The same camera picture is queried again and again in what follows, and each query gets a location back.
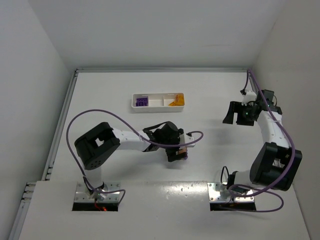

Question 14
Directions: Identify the brown lego brick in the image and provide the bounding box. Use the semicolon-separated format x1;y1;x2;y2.
176;147;187;159

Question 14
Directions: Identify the yellow oval orange-pattern lego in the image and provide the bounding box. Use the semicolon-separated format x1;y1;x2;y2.
175;93;185;106

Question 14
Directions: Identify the purple oval flower lego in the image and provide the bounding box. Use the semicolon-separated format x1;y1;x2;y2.
135;100;149;107

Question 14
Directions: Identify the purple crown lego brick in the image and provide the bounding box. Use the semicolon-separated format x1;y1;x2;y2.
182;148;188;160

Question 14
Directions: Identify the purple half-round lego brick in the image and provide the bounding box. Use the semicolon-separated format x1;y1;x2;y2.
136;96;149;103

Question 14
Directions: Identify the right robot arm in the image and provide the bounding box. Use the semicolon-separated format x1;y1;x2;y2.
222;89;303;194

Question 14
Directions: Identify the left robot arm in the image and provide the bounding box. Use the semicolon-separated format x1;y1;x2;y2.
74;121;188;193

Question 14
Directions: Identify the white three-compartment tray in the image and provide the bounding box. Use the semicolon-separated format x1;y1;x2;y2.
131;92;185;113

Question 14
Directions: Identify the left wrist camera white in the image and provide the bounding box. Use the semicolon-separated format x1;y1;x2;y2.
179;133;196;149

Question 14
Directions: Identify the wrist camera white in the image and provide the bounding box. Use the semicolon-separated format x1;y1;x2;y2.
179;133;196;149
240;89;257;106

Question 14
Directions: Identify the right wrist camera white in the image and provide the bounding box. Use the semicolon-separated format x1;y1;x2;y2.
240;89;257;106

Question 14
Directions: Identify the back aluminium frame rail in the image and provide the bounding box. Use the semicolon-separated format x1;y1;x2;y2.
75;67;247;73

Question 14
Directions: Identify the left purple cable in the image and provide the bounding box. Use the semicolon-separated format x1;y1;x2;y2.
65;109;205;203

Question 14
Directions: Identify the purple cable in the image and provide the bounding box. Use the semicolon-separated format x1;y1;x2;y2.
65;109;205;203
228;69;296;213

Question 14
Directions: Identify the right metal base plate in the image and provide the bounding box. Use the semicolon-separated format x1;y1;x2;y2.
207;182;255;204

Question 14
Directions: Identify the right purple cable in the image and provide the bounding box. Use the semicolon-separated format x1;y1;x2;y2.
228;69;296;213

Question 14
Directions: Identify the left aluminium frame rail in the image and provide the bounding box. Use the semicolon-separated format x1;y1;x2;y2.
1;70;80;240

